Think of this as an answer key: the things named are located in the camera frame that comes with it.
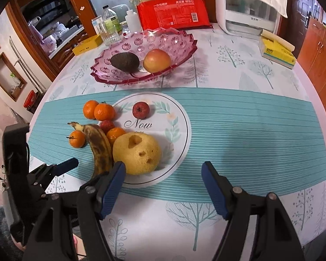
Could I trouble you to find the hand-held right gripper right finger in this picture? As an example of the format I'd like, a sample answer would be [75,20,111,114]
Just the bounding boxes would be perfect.
[201,161,306,261]

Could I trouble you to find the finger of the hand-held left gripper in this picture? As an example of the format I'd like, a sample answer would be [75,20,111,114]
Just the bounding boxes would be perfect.
[27,158,79,195]

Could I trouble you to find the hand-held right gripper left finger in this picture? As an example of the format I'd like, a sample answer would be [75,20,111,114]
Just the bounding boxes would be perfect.
[22,161,127,261]

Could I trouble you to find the orange tangerine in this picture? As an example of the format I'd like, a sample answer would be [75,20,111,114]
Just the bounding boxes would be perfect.
[106,127,127,146]
[94,102,116,121]
[83,100,100,119]
[69,130,86,148]

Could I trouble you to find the spotted yellow banana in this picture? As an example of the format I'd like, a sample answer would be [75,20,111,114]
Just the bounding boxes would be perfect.
[67,121,115,180]

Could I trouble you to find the yellow pear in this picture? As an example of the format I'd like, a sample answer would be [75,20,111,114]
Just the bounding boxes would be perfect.
[113,132,162,176]

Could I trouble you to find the small red fruit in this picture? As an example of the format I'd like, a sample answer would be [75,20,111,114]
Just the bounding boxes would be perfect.
[132,102,150,119]
[100,120,115,134]

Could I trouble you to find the pink glass fruit bowl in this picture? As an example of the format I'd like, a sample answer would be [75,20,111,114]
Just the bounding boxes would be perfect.
[90,28,198,85]

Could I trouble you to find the person's left forearm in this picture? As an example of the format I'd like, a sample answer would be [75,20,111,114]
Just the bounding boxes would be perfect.
[0,206,25,261]

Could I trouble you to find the red basket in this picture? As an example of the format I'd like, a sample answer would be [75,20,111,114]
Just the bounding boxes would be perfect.
[23,90,37,109]

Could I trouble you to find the wooden kitchen cabinet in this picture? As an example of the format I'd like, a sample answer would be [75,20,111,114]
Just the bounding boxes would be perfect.
[49,30,89,79]

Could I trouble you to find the dark avocado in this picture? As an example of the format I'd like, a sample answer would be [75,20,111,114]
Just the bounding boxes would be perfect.
[110,52,140,71]

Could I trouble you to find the flat yellow box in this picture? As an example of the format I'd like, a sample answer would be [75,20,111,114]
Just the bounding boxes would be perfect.
[72,35,102,56]

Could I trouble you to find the clear ribbed glass cup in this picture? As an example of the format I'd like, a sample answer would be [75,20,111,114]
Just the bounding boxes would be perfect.
[98,22,120,47]

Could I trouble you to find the red yellow apple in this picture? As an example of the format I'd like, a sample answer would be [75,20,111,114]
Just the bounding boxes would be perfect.
[143,49,171,73]

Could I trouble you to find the white carton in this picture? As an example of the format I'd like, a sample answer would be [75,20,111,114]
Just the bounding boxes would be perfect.
[92,16,106,36]

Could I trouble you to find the green label plastic bottle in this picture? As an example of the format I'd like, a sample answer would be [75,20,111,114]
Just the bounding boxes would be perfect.
[102,5,120,33]

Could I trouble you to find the yellow tissue box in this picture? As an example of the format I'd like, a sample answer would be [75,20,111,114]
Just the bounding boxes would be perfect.
[259,30,297,70]

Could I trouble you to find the white squeeze bottle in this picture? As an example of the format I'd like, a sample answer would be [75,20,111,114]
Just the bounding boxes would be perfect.
[124,4,143,33]

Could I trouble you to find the red packet of paper cups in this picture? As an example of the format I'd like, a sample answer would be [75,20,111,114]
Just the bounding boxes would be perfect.
[136,0,214,32]

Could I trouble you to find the white countertop appliance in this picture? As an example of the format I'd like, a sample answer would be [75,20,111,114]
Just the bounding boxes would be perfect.
[215,0,281,36]

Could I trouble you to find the dark door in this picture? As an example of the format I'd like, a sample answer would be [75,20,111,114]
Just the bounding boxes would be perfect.
[291,0,324,52]

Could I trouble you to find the wooden wall niche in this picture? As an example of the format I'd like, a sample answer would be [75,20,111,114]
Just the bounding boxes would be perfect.
[0,52,28,102]

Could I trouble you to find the wooden cabinet with handles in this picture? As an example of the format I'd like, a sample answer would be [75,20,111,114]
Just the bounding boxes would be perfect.
[297,16,326,120]

